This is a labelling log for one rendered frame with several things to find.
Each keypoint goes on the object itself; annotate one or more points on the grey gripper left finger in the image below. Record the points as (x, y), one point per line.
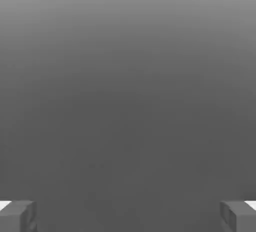
(16, 216)

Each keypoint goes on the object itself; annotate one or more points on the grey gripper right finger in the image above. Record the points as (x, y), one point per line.
(240, 216)

